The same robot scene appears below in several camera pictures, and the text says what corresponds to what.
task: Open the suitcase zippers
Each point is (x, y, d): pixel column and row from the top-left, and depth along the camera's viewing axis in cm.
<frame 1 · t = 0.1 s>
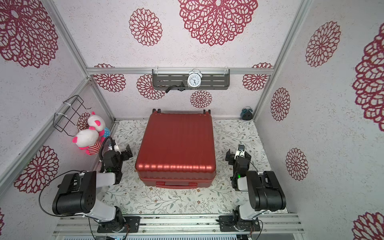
left hand: (121, 147, 93), fingers open
right hand: (237, 149, 91), fingers open
red hard-shell suitcase: (176, 147, 79), point 23 cm above the table
upper white pink plush toy: (96, 122, 94), point 20 cm above the table
lower white pink plush toy: (87, 139, 87), point 19 cm above the table
black strap on shelf: (181, 88, 95), point 33 cm above the table

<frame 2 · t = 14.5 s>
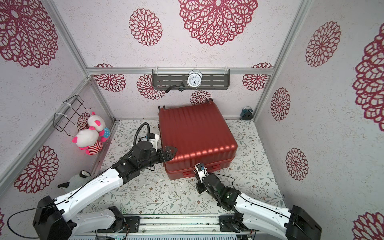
left hand: (172, 153, 77), fingers open
right hand: (194, 175, 80), fingers closed
red hard-shell suitcase: (200, 134, 84), point 23 cm above the table
the other named things where they were.

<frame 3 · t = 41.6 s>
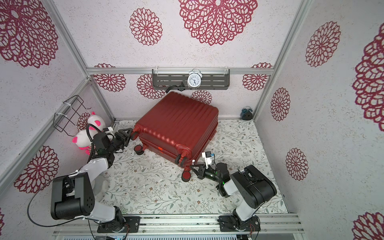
left hand: (132, 131, 88), fingers open
right hand: (189, 166, 83), fingers closed
red hard-shell suitcase: (179, 126, 87), point 24 cm above the table
the other named things where they were.

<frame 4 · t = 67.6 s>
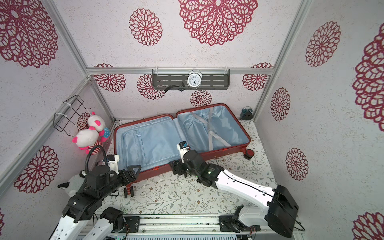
left hand: (136, 170, 72), fingers open
right hand: (173, 160, 75), fingers open
red hard-shell suitcase: (145, 143, 97), point 9 cm above the table
grey husky plush toy: (72, 187, 68), point 20 cm above the table
the other named things where they were.

